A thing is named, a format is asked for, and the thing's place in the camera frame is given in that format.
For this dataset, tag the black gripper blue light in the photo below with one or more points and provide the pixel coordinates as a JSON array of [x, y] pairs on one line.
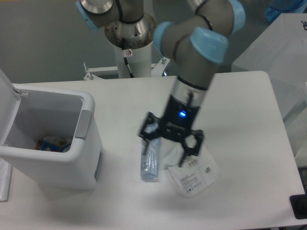
[[174, 125]]

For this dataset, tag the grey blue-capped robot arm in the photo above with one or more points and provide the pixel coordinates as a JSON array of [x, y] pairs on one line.
[[197, 45]]

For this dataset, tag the black device at table edge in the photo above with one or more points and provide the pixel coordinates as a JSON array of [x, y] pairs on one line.
[[299, 206]]

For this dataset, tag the colourful snack wrapper in bin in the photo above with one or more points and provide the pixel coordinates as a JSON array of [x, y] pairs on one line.
[[54, 144]]

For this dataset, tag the clear plastic water bottle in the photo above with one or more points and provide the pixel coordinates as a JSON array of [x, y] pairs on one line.
[[149, 169]]

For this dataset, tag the white push-lid trash can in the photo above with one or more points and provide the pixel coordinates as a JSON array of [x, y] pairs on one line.
[[50, 134]]

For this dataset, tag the clear plastic sheet at left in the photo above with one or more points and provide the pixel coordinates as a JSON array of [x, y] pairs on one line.
[[5, 180]]

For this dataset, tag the white metal base frame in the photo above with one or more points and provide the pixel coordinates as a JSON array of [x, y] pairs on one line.
[[157, 70]]

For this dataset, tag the white box at right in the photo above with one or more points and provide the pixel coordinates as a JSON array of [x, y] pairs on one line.
[[281, 52]]

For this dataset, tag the crumpled white plastic bag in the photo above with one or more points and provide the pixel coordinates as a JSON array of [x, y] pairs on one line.
[[196, 172]]

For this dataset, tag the blue plastic cover top right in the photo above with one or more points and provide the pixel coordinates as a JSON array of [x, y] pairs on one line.
[[277, 7]]

